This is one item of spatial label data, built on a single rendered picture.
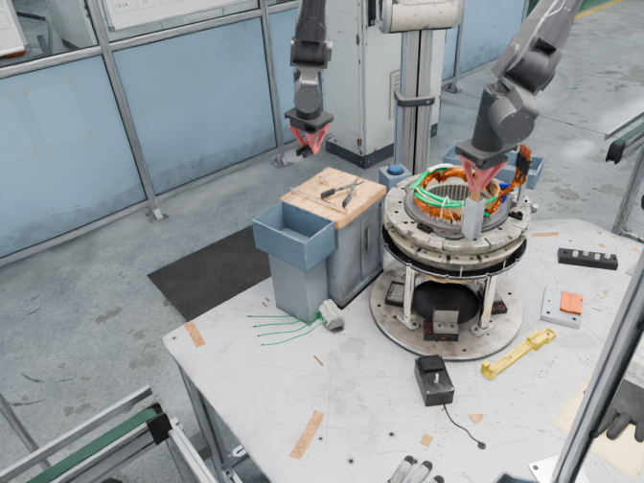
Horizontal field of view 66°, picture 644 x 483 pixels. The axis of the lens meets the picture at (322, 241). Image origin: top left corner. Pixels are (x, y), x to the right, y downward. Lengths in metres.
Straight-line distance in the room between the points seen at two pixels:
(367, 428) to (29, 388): 1.78
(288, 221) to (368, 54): 2.16
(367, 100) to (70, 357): 2.27
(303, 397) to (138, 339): 1.50
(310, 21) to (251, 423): 0.83
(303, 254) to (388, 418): 0.40
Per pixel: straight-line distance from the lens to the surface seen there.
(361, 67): 3.34
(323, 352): 1.25
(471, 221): 1.05
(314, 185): 1.31
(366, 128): 3.47
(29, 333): 2.86
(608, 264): 1.60
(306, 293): 1.23
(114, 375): 2.45
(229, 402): 1.19
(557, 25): 0.93
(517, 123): 0.86
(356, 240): 1.28
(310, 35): 1.08
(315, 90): 1.06
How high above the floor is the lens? 1.72
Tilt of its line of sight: 36 degrees down
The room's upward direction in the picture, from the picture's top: 4 degrees counter-clockwise
